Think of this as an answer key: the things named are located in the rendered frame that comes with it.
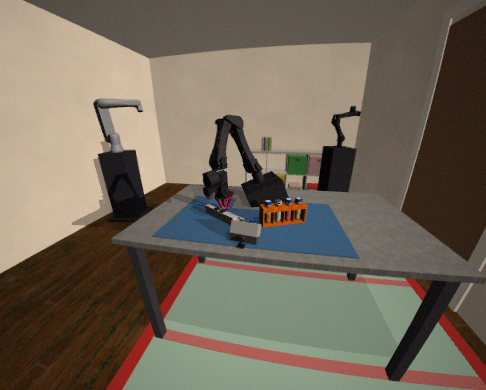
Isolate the orange tube rack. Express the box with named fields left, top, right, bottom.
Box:
left=259, top=200, right=307, bottom=228

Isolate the blue flat mat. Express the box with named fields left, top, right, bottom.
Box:
left=152, top=196, right=359, bottom=258

